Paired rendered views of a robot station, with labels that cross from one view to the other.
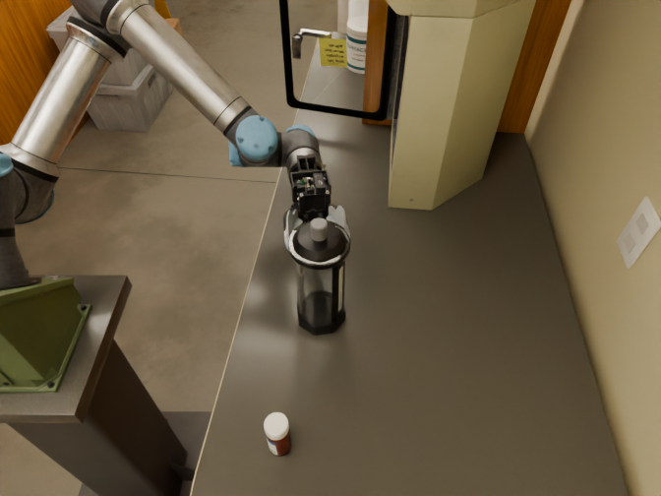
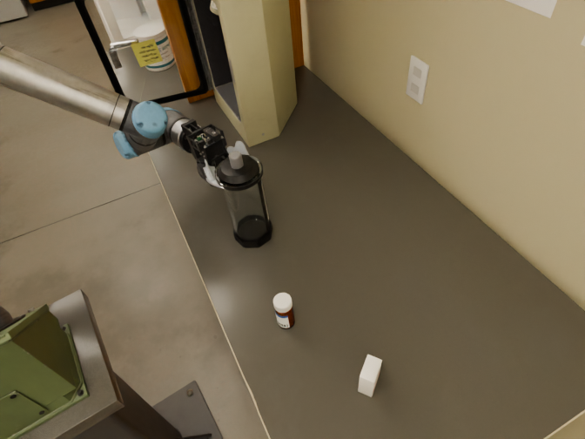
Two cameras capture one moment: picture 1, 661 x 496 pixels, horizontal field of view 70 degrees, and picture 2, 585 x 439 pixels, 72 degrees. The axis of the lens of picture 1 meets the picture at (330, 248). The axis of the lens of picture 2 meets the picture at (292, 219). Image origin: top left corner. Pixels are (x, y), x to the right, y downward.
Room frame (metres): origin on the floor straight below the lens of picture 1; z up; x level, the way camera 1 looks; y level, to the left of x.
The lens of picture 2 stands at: (-0.11, 0.25, 1.76)
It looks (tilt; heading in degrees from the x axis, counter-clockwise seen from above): 48 degrees down; 332
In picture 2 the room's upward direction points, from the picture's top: 7 degrees counter-clockwise
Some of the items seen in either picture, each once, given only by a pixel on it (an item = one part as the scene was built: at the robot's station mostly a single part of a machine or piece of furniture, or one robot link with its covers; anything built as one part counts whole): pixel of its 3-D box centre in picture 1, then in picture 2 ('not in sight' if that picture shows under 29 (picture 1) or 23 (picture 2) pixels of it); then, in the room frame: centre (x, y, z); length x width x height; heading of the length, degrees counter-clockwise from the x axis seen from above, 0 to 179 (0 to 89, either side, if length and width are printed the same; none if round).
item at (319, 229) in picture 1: (319, 236); (237, 165); (0.56, 0.02, 1.18); 0.09 x 0.09 x 0.07
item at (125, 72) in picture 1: (112, 36); not in sight; (2.87, 1.32, 0.49); 0.60 x 0.42 x 0.33; 174
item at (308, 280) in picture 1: (320, 279); (246, 202); (0.56, 0.02, 1.06); 0.11 x 0.11 x 0.21
